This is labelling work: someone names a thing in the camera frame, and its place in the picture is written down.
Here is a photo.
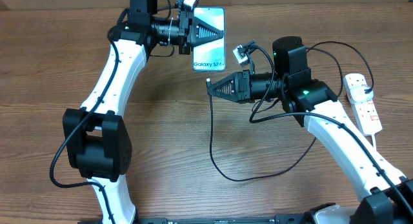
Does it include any Galaxy smartphone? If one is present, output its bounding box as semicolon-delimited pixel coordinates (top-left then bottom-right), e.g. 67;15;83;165
191;7;226;72

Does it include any white power strip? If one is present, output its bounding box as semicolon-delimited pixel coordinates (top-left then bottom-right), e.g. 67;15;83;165
343;74;383;136

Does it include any black charger cable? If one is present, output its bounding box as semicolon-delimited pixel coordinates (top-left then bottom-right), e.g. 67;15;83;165
206;41;375;182

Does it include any white charger adapter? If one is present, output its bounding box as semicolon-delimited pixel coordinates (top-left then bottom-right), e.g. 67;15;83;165
348;86;374;104

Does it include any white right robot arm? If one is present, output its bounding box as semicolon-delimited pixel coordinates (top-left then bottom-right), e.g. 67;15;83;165
206;36;412;223

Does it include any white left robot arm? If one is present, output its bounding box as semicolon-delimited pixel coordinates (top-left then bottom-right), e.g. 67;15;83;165
59;0;226;223

